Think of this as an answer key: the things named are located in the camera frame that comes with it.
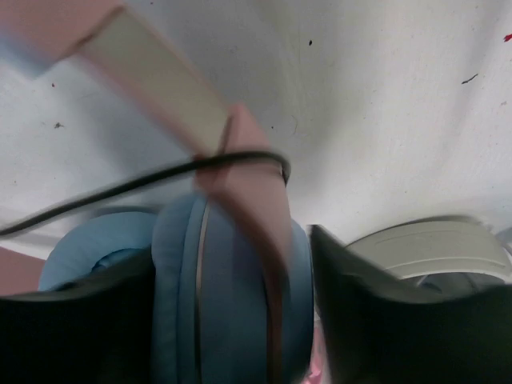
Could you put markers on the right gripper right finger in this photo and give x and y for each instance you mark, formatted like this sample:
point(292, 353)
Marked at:
point(380, 329)

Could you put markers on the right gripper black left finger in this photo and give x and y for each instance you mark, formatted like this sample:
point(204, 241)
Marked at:
point(95, 329)

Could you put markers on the pink blue cat-ear headphones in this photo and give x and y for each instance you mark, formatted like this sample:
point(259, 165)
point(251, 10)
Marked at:
point(233, 283)

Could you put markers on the grey white headphones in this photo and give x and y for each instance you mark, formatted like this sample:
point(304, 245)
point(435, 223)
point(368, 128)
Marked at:
point(436, 247)

